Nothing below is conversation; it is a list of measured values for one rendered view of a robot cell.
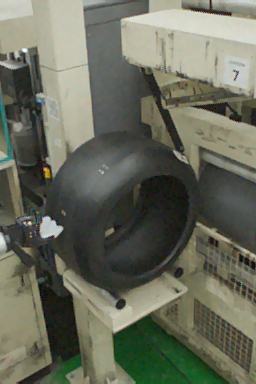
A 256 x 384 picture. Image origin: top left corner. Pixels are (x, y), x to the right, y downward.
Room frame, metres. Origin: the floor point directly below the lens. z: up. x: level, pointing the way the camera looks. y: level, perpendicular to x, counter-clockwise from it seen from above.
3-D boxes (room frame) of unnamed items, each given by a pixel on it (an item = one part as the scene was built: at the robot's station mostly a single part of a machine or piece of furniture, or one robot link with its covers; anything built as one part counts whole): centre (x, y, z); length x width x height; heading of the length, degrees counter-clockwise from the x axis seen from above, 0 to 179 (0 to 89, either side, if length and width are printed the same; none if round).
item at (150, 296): (1.56, -0.04, 0.80); 0.37 x 0.36 x 0.02; 123
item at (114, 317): (1.49, 0.07, 0.84); 0.36 x 0.09 x 0.06; 33
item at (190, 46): (1.62, -0.36, 1.71); 0.61 x 0.25 x 0.15; 33
